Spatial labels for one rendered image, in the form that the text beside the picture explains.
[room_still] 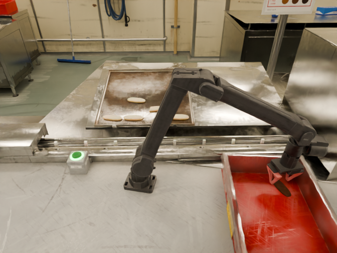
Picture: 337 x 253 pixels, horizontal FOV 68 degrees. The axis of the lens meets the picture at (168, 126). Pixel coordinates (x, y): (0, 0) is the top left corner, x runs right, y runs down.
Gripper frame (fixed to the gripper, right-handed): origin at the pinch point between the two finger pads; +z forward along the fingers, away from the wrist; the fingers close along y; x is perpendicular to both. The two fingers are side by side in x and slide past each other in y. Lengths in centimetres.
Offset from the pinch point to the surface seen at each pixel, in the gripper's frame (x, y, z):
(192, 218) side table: 3.7, 37.2, 6.8
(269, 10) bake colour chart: -91, -43, -45
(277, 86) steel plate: -79, -58, 2
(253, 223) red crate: 11.6, 17.9, 5.0
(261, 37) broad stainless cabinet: -169, -103, -5
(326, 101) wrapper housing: -15.4, -25.4, -24.2
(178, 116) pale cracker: -49, 26, -2
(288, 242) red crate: 21.1, 10.8, 4.4
